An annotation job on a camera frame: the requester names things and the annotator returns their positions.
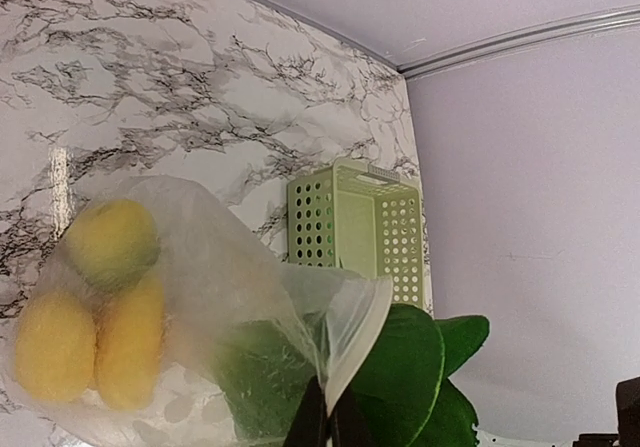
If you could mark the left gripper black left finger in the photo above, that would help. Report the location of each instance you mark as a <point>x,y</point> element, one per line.
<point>309,426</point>

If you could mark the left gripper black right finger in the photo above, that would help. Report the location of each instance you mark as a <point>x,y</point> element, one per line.
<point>347,425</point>

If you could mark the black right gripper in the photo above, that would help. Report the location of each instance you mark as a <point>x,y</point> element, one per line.
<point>627,396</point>

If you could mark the green white bok choy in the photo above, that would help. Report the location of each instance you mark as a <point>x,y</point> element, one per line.
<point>403,388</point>

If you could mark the clear zip top bag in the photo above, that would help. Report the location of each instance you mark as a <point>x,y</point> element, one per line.
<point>216,275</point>

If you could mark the yellow orange mango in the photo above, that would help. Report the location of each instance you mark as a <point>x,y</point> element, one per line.
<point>129,345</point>

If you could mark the yellow lemon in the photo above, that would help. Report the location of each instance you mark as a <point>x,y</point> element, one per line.
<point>55,347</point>

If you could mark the yellow green lime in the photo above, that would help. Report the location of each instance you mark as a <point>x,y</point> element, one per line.
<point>112,244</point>

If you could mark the pale green perforated basket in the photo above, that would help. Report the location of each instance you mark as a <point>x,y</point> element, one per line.
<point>363,218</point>

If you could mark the right aluminium corner post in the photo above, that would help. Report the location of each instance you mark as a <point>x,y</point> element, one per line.
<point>522,39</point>

